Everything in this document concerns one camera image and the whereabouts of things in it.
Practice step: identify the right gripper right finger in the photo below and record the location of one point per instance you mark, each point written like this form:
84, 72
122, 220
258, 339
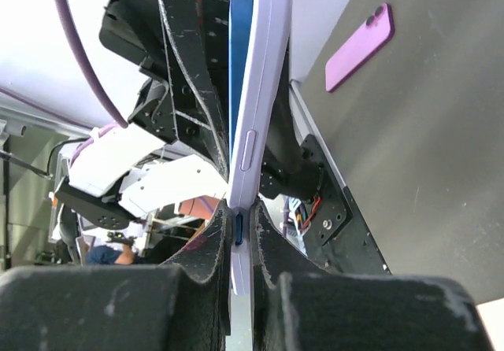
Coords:
299, 306

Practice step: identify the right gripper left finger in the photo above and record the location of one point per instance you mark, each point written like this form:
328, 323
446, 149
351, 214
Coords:
181, 304

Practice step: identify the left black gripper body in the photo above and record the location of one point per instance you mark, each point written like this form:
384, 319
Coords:
132, 29

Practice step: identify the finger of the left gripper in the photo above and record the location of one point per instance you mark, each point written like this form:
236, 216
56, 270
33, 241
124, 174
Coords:
180, 21
286, 167

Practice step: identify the blue smartphone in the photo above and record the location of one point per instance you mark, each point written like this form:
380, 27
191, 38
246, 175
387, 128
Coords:
240, 16

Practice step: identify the lavender phone case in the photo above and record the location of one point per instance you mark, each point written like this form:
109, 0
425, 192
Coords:
269, 34

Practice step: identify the pink phone case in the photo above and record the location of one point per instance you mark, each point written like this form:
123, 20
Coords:
368, 39

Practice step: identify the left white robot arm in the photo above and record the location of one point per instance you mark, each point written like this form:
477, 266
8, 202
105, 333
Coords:
122, 173

